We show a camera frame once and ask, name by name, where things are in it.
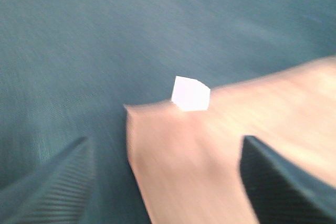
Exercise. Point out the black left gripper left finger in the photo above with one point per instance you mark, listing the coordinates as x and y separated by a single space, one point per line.
57 192

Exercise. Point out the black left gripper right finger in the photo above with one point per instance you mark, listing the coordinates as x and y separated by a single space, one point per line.
281 192

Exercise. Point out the brown towel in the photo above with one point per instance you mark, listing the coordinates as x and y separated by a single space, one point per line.
186 163

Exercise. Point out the white towel label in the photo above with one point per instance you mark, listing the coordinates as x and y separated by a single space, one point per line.
189 94

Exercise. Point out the black table cloth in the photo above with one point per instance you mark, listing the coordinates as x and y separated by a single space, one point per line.
69 66

